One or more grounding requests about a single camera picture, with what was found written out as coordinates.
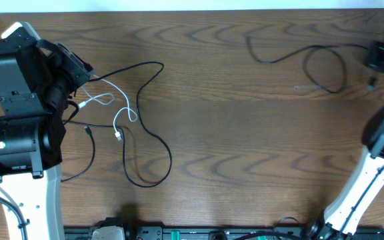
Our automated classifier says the white cable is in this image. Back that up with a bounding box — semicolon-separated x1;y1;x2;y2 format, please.
77;73;139;142

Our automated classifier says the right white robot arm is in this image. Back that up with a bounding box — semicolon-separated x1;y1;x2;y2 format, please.
305;40;384;239

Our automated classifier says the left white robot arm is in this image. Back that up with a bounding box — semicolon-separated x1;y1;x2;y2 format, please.
0;21;93;239

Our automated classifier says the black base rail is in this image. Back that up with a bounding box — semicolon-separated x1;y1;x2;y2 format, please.
63;217;384;240

